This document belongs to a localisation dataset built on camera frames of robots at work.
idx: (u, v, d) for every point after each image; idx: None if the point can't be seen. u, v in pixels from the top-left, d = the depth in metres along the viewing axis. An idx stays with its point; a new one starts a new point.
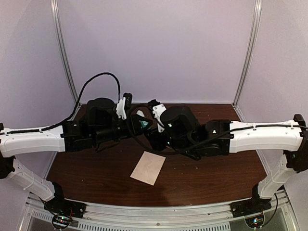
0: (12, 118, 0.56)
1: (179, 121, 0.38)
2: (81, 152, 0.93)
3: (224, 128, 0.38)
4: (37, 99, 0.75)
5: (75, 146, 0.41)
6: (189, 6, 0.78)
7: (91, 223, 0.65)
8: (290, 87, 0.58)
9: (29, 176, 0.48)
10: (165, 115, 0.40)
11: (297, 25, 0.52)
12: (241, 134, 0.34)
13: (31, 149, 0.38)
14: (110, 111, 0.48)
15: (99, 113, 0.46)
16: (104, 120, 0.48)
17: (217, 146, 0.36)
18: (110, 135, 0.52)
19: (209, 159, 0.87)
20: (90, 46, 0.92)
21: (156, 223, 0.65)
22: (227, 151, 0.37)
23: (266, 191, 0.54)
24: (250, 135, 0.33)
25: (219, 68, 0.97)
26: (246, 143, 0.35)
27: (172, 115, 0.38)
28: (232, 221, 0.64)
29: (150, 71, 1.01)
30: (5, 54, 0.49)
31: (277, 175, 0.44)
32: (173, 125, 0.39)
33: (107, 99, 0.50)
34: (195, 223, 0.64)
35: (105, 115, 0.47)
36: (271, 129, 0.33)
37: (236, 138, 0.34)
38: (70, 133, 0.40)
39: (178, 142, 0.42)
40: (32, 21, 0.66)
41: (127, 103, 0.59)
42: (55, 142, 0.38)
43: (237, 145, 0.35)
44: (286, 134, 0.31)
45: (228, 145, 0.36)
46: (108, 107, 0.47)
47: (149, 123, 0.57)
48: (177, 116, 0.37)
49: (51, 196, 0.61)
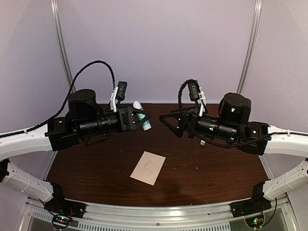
0: (13, 117, 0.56)
1: (242, 111, 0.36)
2: (80, 152, 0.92)
3: (263, 130, 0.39)
4: (37, 98, 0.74)
5: (62, 144, 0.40)
6: (189, 6, 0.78)
7: (91, 223, 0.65)
8: (290, 89, 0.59)
9: (25, 179, 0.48)
10: (230, 100, 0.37)
11: (297, 28, 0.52)
12: (277, 136, 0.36)
13: (21, 151, 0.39)
14: (92, 103, 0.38)
15: (80, 106, 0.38)
16: (87, 112, 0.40)
17: (255, 145, 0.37)
18: (96, 130, 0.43)
19: (210, 159, 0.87)
20: (90, 44, 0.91)
21: (156, 223, 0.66)
22: (262, 152, 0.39)
23: (273, 191, 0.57)
24: (284, 140, 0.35)
25: (219, 68, 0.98)
26: (279, 146, 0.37)
27: (238, 103, 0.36)
28: (232, 221, 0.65)
29: (150, 70, 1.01)
30: (5, 54, 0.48)
31: (293, 179, 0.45)
32: (233, 113, 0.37)
33: (91, 90, 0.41)
34: (195, 223, 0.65)
35: (86, 108, 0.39)
36: (306, 137, 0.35)
37: (272, 140, 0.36)
38: (56, 131, 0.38)
39: (225, 131, 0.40)
40: (32, 19, 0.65)
41: (121, 95, 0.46)
42: (41, 141, 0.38)
43: (272, 147, 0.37)
44: None
45: (264, 146, 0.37)
46: (88, 98, 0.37)
47: (148, 117, 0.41)
48: (242, 105, 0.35)
49: (49, 196, 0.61)
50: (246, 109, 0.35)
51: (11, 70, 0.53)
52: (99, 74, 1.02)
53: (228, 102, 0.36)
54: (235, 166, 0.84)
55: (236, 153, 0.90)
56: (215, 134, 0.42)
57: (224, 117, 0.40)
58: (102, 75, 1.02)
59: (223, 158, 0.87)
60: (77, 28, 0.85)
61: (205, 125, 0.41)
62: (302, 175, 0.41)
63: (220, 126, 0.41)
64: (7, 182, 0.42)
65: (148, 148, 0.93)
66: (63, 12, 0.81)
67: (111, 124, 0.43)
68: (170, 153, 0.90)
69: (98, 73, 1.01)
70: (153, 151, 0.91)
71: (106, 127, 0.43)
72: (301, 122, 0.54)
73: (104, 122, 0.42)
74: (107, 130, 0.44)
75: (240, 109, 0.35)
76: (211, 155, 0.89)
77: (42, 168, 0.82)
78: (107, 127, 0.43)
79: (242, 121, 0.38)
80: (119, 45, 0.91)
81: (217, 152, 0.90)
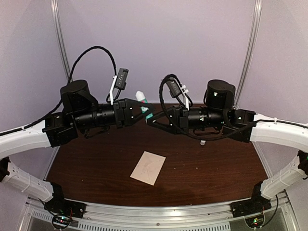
0: (12, 116, 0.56)
1: (224, 96, 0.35)
2: (80, 152, 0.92)
3: (249, 118, 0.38)
4: (37, 97, 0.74)
5: (61, 138, 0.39)
6: (189, 6, 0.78)
7: (91, 223, 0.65)
8: (290, 89, 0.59)
9: (25, 178, 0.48)
10: (213, 85, 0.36)
11: (297, 27, 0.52)
12: (263, 124, 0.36)
13: (21, 147, 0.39)
14: (83, 93, 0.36)
15: (72, 98, 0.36)
16: (81, 104, 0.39)
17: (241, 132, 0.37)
18: (92, 122, 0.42)
19: (210, 159, 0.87)
20: (89, 44, 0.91)
21: (156, 223, 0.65)
22: (248, 139, 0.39)
23: (269, 189, 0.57)
24: (269, 127, 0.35)
25: (219, 69, 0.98)
26: (264, 134, 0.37)
27: (222, 88, 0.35)
28: (231, 221, 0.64)
29: (150, 70, 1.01)
30: (5, 54, 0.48)
31: (286, 176, 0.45)
32: (217, 98, 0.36)
33: (83, 81, 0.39)
34: (195, 223, 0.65)
35: (78, 99, 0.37)
36: (290, 127, 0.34)
37: (256, 128, 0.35)
38: (54, 125, 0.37)
39: (216, 118, 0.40)
40: (32, 19, 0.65)
41: (120, 84, 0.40)
42: (39, 138, 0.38)
43: (257, 134, 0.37)
44: (302, 134, 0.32)
45: (250, 133, 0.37)
46: (80, 89, 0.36)
47: (152, 109, 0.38)
48: (225, 90, 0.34)
49: (50, 196, 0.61)
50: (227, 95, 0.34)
51: (11, 70, 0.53)
52: (99, 74, 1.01)
53: (211, 87, 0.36)
54: (235, 166, 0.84)
55: (236, 153, 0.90)
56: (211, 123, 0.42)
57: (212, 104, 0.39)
58: (102, 76, 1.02)
59: (223, 158, 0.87)
60: (77, 28, 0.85)
61: (196, 118, 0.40)
62: (294, 171, 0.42)
63: (209, 114, 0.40)
64: (7, 182, 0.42)
65: (148, 148, 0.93)
66: (63, 12, 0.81)
67: (108, 117, 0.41)
68: (170, 153, 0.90)
69: (99, 73, 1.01)
70: (152, 151, 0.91)
71: (102, 120, 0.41)
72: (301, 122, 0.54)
73: (100, 115, 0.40)
74: (105, 122, 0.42)
75: (223, 94, 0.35)
76: (211, 155, 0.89)
77: (42, 168, 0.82)
78: (103, 120, 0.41)
79: (225, 107, 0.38)
80: (119, 44, 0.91)
81: (217, 152, 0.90)
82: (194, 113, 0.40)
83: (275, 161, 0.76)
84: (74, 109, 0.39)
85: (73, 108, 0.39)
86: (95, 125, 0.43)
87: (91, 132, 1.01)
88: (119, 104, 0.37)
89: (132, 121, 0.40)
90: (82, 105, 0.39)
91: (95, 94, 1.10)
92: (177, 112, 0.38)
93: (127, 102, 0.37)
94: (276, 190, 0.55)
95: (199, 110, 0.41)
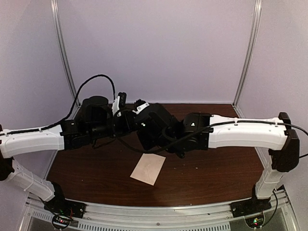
0: (12, 116, 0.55)
1: (151, 120, 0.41)
2: (81, 152, 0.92)
3: (204, 122, 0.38)
4: (37, 97, 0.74)
5: (75, 143, 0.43)
6: (189, 6, 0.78)
7: (91, 223, 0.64)
8: (290, 88, 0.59)
9: (29, 176, 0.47)
10: (140, 114, 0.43)
11: (298, 26, 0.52)
12: (222, 128, 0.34)
13: (32, 149, 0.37)
14: (105, 107, 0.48)
15: (96, 110, 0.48)
16: (99, 116, 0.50)
17: (195, 139, 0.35)
18: (105, 132, 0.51)
19: (210, 160, 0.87)
20: (90, 45, 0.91)
21: (156, 223, 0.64)
22: (207, 147, 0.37)
23: (263, 190, 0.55)
24: (230, 130, 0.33)
25: (219, 68, 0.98)
26: (226, 138, 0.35)
27: (144, 114, 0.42)
28: (232, 221, 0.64)
29: (150, 71, 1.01)
30: (6, 55, 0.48)
31: (266, 176, 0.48)
32: (149, 122, 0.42)
33: (102, 97, 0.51)
34: (195, 223, 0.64)
35: (99, 111, 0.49)
36: (255, 126, 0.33)
37: (216, 134, 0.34)
38: (70, 130, 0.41)
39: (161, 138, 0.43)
40: (32, 17, 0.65)
41: (122, 102, 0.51)
42: (55, 140, 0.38)
43: (217, 139, 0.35)
44: (270, 132, 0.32)
45: (207, 139, 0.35)
46: (103, 103, 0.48)
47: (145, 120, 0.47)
48: (148, 115, 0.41)
49: (51, 195, 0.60)
50: (151, 117, 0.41)
51: (11, 70, 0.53)
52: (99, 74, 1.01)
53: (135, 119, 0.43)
54: (235, 166, 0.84)
55: (236, 154, 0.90)
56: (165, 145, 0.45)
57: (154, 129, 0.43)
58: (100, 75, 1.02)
59: (223, 159, 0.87)
60: (78, 28, 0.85)
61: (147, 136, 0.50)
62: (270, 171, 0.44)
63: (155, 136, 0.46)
64: (12, 179, 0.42)
65: None
66: (64, 12, 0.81)
67: (117, 128, 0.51)
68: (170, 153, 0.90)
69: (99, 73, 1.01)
70: (152, 151, 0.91)
71: (113, 130, 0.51)
72: (300, 122, 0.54)
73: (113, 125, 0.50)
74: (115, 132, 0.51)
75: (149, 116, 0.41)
76: (211, 155, 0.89)
77: (43, 168, 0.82)
78: (113, 130, 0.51)
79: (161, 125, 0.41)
80: (119, 45, 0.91)
81: (217, 152, 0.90)
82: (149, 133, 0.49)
83: None
84: (92, 120, 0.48)
85: (92, 119, 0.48)
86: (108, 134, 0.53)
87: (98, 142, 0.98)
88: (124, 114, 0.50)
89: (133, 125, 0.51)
90: (100, 116, 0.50)
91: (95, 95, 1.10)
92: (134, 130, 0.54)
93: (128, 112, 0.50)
94: (271, 189, 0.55)
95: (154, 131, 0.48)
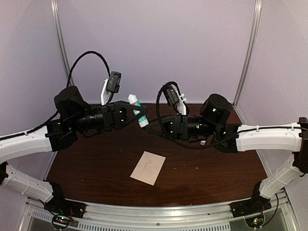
0: (12, 116, 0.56)
1: (221, 113, 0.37)
2: (80, 152, 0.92)
3: (234, 130, 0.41)
4: (37, 98, 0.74)
5: (63, 144, 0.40)
6: (189, 6, 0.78)
7: (91, 223, 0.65)
8: (290, 89, 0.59)
9: (24, 180, 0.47)
10: (215, 100, 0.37)
11: (298, 27, 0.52)
12: (246, 134, 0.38)
13: (22, 152, 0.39)
14: (76, 98, 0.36)
15: (67, 105, 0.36)
16: (75, 109, 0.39)
17: (226, 145, 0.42)
18: (87, 125, 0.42)
19: (210, 160, 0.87)
20: (90, 45, 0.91)
21: (156, 223, 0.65)
22: (236, 149, 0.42)
23: (267, 189, 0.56)
24: (253, 135, 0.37)
25: (219, 68, 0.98)
26: (251, 142, 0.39)
27: (221, 105, 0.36)
28: (231, 221, 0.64)
29: (150, 70, 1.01)
30: (5, 55, 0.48)
31: (281, 174, 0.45)
32: (213, 113, 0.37)
33: (73, 86, 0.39)
34: (195, 223, 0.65)
35: (72, 104, 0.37)
36: (273, 130, 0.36)
37: (240, 138, 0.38)
38: (55, 131, 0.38)
39: (207, 128, 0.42)
40: (32, 19, 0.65)
41: (110, 86, 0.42)
42: (41, 142, 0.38)
43: (244, 144, 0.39)
44: (286, 134, 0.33)
45: (235, 144, 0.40)
46: (71, 95, 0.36)
47: (145, 112, 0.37)
48: (224, 108, 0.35)
49: (50, 196, 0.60)
50: (224, 112, 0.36)
51: (11, 70, 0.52)
52: (99, 74, 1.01)
53: (211, 102, 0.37)
54: (236, 167, 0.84)
55: (236, 153, 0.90)
56: (201, 132, 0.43)
57: (207, 116, 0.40)
58: (99, 74, 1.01)
59: (223, 158, 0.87)
60: (77, 28, 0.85)
61: (192, 125, 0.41)
62: (288, 169, 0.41)
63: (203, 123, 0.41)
64: (6, 184, 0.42)
65: (148, 148, 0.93)
66: (63, 11, 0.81)
67: (99, 121, 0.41)
68: (170, 153, 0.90)
69: (98, 73, 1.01)
70: (153, 151, 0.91)
71: (96, 123, 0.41)
72: None
73: (92, 118, 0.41)
74: (98, 125, 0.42)
75: (221, 111, 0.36)
76: (211, 155, 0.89)
77: (42, 169, 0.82)
78: (96, 123, 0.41)
79: (220, 122, 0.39)
80: (119, 45, 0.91)
81: (217, 152, 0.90)
82: (192, 121, 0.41)
83: (274, 160, 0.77)
84: (70, 114, 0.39)
85: (69, 114, 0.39)
86: (91, 129, 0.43)
87: (90, 132, 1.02)
88: (109, 108, 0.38)
89: (121, 124, 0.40)
90: (76, 110, 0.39)
91: (95, 95, 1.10)
92: (178, 119, 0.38)
93: (117, 105, 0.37)
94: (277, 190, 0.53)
95: (195, 119, 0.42)
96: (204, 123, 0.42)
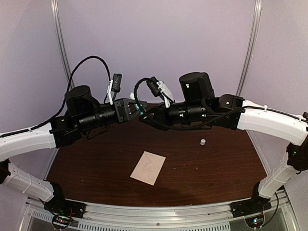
0: (12, 117, 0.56)
1: (197, 85, 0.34)
2: (80, 152, 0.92)
3: (237, 103, 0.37)
4: (37, 97, 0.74)
5: (67, 140, 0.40)
6: (189, 7, 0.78)
7: (91, 223, 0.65)
8: (290, 89, 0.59)
9: (25, 178, 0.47)
10: (185, 76, 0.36)
11: (297, 27, 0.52)
12: (253, 111, 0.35)
13: (26, 148, 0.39)
14: (89, 97, 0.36)
15: (78, 103, 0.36)
16: (85, 107, 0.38)
17: (228, 117, 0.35)
18: (96, 123, 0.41)
19: (210, 159, 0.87)
20: (90, 45, 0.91)
21: (156, 223, 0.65)
22: (235, 126, 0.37)
23: (266, 189, 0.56)
24: (260, 115, 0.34)
25: (219, 68, 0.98)
26: (255, 122, 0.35)
27: (191, 77, 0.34)
28: (231, 221, 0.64)
29: (150, 70, 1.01)
30: (5, 55, 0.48)
31: (277, 173, 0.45)
32: (190, 89, 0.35)
33: (85, 85, 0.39)
34: (195, 223, 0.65)
35: (83, 102, 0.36)
36: (283, 117, 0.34)
37: (245, 114, 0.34)
38: (59, 127, 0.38)
39: (195, 112, 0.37)
40: (32, 19, 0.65)
41: (116, 86, 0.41)
42: (45, 139, 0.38)
43: (245, 121, 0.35)
44: (294, 124, 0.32)
45: (237, 119, 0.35)
46: (83, 93, 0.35)
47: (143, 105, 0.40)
48: (196, 78, 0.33)
49: (51, 196, 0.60)
50: (198, 83, 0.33)
51: (11, 70, 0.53)
52: (99, 74, 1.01)
53: (182, 79, 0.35)
54: (236, 166, 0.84)
55: (236, 153, 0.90)
56: (192, 117, 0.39)
57: (189, 97, 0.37)
58: (100, 74, 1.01)
59: (223, 158, 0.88)
60: (77, 28, 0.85)
61: (174, 113, 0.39)
62: (284, 168, 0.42)
63: (188, 109, 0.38)
64: (8, 182, 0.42)
65: (148, 148, 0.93)
66: (63, 12, 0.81)
67: (109, 117, 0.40)
68: (170, 153, 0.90)
69: (99, 73, 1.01)
70: (152, 151, 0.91)
71: (105, 121, 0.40)
72: None
73: (102, 116, 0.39)
74: (107, 122, 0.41)
75: (195, 83, 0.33)
76: (211, 155, 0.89)
77: (43, 168, 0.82)
78: (106, 121, 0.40)
79: (203, 95, 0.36)
80: (119, 45, 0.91)
81: (217, 152, 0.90)
82: (174, 108, 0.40)
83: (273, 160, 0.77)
84: (78, 111, 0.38)
85: (77, 111, 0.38)
86: (98, 126, 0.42)
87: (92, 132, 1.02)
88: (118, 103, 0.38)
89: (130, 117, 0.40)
90: (85, 108, 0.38)
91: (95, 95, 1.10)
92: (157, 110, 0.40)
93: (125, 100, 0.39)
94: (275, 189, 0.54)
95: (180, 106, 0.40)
96: (188, 109, 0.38)
